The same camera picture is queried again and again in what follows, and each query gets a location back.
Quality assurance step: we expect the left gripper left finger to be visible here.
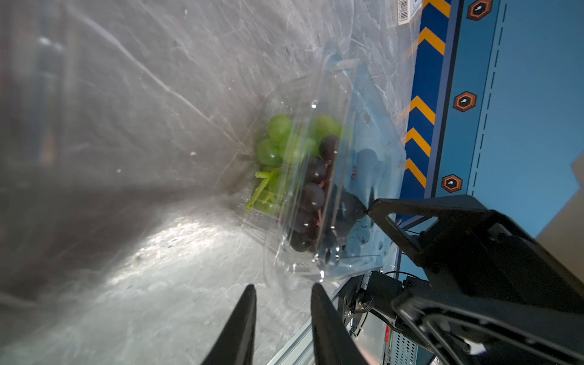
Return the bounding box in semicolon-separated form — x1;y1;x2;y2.
202;284;257;365

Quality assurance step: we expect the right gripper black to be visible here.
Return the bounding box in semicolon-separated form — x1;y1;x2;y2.
368;195;583;364

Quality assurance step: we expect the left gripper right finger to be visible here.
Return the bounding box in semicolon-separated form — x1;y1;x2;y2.
310;284;367;365

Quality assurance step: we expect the small black grape bunch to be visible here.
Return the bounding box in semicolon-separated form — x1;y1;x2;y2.
287;134;380;254

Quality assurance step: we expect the aluminium rail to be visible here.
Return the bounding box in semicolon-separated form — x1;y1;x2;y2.
267;313;391;364

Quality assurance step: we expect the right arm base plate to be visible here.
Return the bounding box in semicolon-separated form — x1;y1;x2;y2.
335;272;374;338

